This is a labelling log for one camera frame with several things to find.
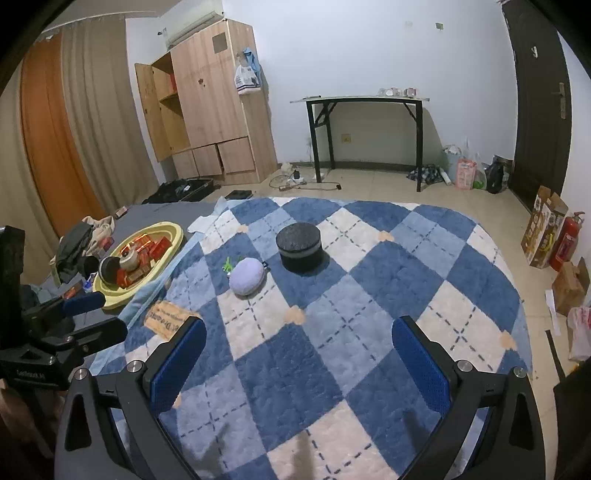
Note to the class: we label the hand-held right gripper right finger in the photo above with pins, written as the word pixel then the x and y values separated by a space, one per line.
pixel 420 364

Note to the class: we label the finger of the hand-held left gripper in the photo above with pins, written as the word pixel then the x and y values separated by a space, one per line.
pixel 101 330
pixel 85 302

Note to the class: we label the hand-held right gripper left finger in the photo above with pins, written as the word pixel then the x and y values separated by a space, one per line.
pixel 178 364

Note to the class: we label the white round tape roll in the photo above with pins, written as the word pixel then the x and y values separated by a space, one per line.
pixel 129 261

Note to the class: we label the shiny red box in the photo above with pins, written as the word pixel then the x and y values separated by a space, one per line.
pixel 138 239

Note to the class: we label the yellow plastic basin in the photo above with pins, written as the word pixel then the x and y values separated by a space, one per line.
pixel 171 233

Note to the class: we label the purple round pouch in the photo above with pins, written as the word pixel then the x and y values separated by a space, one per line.
pixel 247 277

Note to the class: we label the large black foam cylinder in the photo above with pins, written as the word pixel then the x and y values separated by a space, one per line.
pixel 299 249

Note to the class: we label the dark orange-printed box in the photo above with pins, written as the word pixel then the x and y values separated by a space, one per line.
pixel 74 291

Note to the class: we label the blue white packet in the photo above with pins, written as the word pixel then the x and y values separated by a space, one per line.
pixel 90 279

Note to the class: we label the grey green cloth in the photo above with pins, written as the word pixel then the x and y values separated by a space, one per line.
pixel 39 294

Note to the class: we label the black cylindrical cup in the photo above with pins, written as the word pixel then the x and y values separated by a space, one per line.
pixel 87 266

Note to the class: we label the dark green clothing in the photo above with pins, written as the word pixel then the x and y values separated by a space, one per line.
pixel 74 249

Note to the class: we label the flat red box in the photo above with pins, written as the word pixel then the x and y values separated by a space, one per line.
pixel 106 244

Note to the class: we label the beige cloth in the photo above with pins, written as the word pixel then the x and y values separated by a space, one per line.
pixel 99 228

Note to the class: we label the blue checked blanket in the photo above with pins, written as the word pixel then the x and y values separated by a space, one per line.
pixel 346 323

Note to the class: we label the small brown box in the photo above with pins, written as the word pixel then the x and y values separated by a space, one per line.
pixel 121 212

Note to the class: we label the grey bed sheet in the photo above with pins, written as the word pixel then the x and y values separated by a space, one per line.
pixel 152 214

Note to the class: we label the black stick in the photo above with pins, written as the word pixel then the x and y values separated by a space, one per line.
pixel 556 353

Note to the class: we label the black open suitcase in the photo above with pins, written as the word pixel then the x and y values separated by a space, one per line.
pixel 178 191

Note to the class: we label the white paper sheet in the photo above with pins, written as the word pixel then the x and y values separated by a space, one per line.
pixel 551 304

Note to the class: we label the orange curtain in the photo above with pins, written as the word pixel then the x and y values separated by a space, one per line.
pixel 51 129

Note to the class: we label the dark cabinet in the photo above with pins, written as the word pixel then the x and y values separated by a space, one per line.
pixel 575 415

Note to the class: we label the red white plastic bag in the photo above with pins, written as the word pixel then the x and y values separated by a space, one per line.
pixel 581 332

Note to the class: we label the brown cardboard box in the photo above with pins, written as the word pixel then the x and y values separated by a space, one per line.
pixel 570 288

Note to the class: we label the black flat case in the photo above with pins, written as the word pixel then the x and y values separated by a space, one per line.
pixel 240 194

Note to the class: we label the colourful cardboard box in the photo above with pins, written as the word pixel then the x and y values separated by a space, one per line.
pixel 542 226

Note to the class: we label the red fire extinguisher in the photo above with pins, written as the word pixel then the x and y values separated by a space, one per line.
pixel 565 244

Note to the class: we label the plaid cloth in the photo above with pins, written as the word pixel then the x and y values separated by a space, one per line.
pixel 427 174

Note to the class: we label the pink package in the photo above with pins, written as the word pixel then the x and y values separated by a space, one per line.
pixel 465 173

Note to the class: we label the wooden wardrobe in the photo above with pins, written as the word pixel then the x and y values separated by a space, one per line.
pixel 212 92

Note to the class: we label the black folding table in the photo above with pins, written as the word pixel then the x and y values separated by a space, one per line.
pixel 360 98

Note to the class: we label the printed white plastic bag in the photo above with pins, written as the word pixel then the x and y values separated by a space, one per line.
pixel 247 81

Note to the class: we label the dark door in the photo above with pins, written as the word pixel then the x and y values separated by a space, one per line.
pixel 535 115

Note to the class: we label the blue cloth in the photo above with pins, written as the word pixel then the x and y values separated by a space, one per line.
pixel 253 56

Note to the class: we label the white air conditioner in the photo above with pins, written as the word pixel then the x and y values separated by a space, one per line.
pixel 194 23

